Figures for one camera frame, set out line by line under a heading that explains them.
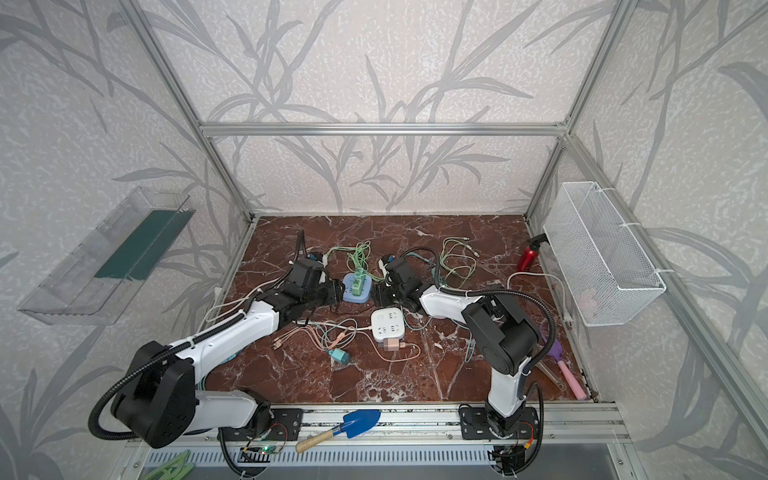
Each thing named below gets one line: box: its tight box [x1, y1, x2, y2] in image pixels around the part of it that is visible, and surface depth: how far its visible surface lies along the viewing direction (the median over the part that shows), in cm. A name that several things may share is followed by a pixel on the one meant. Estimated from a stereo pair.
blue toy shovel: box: [296, 409, 381, 453], surface depth 75 cm
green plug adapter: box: [352, 270, 366, 297], surface depth 95 cm
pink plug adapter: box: [383, 338, 400, 352], surface depth 86 cm
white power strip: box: [371, 307, 405, 342], surface depth 91 cm
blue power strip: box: [342, 272, 372, 304], surface depth 97 cm
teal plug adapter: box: [328, 348, 350, 365], surface depth 84 cm
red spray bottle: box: [517, 233, 550, 272], surface depth 98 cm
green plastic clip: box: [145, 450, 195, 480], surface depth 69 cm
